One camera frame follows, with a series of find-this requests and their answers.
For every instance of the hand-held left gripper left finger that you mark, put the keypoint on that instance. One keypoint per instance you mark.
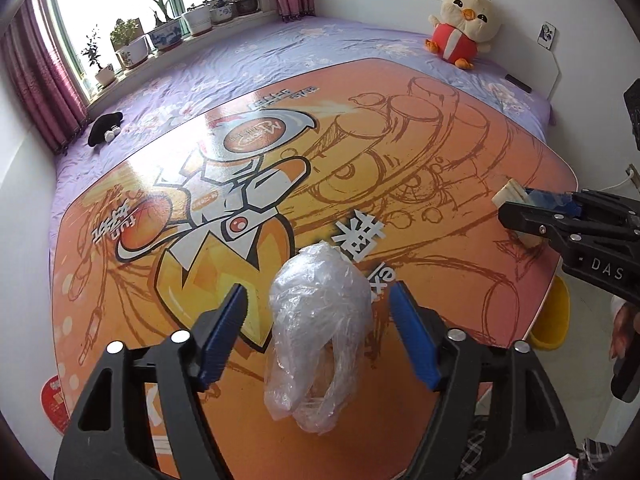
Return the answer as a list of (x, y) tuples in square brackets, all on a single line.
[(227, 330)]

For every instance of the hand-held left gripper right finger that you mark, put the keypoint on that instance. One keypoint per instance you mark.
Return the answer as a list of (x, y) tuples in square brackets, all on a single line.
[(415, 340)]

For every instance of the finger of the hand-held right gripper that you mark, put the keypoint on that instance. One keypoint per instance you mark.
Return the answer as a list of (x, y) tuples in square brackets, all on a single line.
[(550, 202), (520, 217)]

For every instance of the small tissue packet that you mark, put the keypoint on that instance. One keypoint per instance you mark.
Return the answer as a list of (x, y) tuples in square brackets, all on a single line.
[(507, 192)]

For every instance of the yellow plastic bin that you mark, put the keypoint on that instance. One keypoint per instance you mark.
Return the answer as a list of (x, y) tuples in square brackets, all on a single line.
[(552, 320)]

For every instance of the clear plastic bag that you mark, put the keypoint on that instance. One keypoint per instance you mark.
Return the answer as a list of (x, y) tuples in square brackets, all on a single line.
[(320, 320)]

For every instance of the person's right hand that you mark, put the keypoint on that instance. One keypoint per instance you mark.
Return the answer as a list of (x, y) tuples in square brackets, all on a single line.
[(625, 322)]

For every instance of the black phone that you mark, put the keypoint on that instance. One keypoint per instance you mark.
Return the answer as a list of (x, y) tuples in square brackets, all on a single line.
[(517, 83)]

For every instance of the plaid pants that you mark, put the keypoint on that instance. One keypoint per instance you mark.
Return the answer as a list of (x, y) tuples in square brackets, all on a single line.
[(472, 452)]

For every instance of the white headboard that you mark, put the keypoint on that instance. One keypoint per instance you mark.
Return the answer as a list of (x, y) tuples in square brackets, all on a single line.
[(525, 65)]

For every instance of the orange printed board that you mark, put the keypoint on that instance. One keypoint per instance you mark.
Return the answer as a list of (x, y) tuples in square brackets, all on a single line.
[(400, 135)]

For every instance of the plush chick toy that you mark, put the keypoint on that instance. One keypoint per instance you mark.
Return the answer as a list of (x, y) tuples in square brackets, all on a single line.
[(452, 42)]

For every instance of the white box red edge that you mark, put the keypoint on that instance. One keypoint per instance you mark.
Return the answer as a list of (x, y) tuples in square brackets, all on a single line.
[(552, 469)]

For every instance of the black fuzzy object white balls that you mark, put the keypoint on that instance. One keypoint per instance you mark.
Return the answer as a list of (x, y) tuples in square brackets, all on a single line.
[(102, 127)]

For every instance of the purple floral bed sheet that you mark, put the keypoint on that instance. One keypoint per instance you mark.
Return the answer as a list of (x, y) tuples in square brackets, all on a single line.
[(300, 40)]

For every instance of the small pot thin plant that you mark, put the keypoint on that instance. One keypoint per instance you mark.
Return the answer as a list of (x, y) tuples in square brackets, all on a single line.
[(104, 75)]

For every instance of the white pot leafy plant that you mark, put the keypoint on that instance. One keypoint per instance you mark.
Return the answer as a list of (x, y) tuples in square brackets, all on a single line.
[(131, 51)]

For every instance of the rectangular blue white potted plant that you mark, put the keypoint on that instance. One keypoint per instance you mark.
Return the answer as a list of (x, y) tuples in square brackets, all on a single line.
[(167, 36)]

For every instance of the white round potted plant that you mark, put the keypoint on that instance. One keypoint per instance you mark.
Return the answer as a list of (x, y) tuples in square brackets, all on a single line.
[(197, 20)]

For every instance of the small blue white potted plant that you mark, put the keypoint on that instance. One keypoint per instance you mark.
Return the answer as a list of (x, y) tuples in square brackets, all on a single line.
[(221, 12)]

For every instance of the dark potted plant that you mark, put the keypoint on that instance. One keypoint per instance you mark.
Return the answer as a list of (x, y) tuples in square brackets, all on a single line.
[(246, 5)]

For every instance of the white wall outlet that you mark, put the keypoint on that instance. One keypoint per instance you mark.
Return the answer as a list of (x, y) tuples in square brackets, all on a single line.
[(634, 172)]

